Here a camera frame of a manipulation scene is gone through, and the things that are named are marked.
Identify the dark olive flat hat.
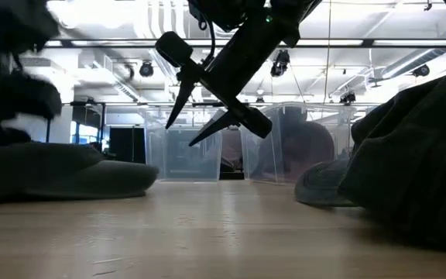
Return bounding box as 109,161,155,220
0,141,160,205

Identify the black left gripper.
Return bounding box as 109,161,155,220
0,71,63,146

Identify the grey cap with brim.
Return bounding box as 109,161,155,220
293,159,359,208

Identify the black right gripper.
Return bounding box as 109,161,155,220
155,15,300,148

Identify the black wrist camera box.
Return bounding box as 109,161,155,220
187,0,267,33

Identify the black cabinet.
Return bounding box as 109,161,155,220
108,126,147,164

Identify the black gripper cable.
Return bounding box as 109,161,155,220
198,18,217,65

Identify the dark crumpled cloth hat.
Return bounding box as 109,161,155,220
338,60,446,255

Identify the black ceiling spotlight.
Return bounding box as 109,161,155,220
269,49,291,78
139,60,155,78
338,91,357,105
412,64,431,78

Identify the clear plastic storage bin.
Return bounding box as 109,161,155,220
240,102,358,185
143,106,225,183

